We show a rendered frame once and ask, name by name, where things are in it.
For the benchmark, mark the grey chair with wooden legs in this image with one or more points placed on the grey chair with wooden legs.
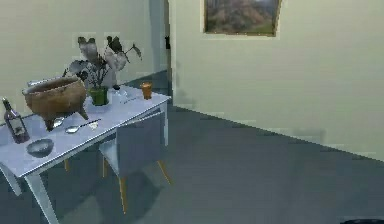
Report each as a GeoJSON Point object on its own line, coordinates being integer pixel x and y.
{"type": "Point", "coordinates": [138, 146]}

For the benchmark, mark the silver spoon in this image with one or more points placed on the silver spoon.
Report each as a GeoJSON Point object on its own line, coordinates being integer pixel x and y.
{"type": "Point", "coordinates": [58, 122]}
{"type": "Point", "coordinates": [76, 127]}

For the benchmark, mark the small grey bowl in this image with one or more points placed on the small grey bowl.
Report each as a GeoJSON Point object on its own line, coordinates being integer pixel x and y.
{"type": "Point", "coordinates": [40, 147]}

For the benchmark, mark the dark wine bottle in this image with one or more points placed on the dark wine bottle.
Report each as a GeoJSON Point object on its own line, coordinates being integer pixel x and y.
{"type": "Point", "coordinates": [15, 125]}

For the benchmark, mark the house plant in green pot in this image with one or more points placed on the house plant in green pot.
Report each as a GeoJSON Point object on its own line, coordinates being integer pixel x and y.
{"type": "Point", "coordinates": [98, 66]}

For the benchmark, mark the orange cup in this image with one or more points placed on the orange cup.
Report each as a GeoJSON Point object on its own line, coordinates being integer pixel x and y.
{"type": "Point", "coordinates": [146, 90]}

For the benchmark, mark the clear glass with black top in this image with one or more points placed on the clear glass with black top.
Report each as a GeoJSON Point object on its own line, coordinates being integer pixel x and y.
{"type": "Point", "coordinates": [117, 91]}

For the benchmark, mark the framed landscape picture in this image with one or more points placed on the framed landscape picture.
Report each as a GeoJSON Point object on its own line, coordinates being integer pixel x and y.
{"type": "Point", "coordinates": [241, 16]}

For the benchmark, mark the brown footed bowl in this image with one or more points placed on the brown footed bowl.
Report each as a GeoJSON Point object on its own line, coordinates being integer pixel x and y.
{"type": "Point", "coordinates": [55, 98]}

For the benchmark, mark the white dining table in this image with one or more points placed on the white dining table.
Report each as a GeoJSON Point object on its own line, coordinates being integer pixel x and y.
{"type": "Point", "coordinates": [110, 116]}

